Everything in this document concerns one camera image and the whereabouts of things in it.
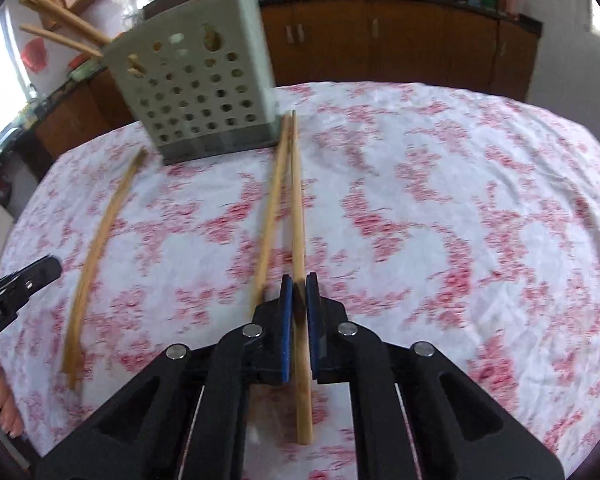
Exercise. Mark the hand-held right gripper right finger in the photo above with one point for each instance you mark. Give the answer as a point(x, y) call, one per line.
point(312, 325)

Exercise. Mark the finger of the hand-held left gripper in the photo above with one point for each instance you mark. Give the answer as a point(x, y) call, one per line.
point(40, 274)

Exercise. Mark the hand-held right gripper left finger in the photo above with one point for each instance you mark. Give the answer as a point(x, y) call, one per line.
point(286, 330)

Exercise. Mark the green perforated chopstick holder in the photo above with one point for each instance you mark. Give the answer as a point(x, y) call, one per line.
point(200, 85)

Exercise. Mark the person's left hand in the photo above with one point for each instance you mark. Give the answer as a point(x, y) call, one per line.
point(2, 395)

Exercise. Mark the pink floral tablecloth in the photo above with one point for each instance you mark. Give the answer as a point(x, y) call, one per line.
point(455, 210)

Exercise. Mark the sliding window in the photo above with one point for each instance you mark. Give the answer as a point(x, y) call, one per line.
point(2, 85)

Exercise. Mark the green basin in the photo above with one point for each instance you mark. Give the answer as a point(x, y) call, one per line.
point(87, 70)

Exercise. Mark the red basin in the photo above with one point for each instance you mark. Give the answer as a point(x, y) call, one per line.
point(76, 61)

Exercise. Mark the hanging red plastic bag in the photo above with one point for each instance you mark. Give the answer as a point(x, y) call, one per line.
point(34, 55)

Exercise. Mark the wooden base cabinets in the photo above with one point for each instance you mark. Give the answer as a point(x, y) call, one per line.
point(405, 45)

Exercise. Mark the dark wooden cutting board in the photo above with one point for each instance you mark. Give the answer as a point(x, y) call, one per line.
point(172, 2)

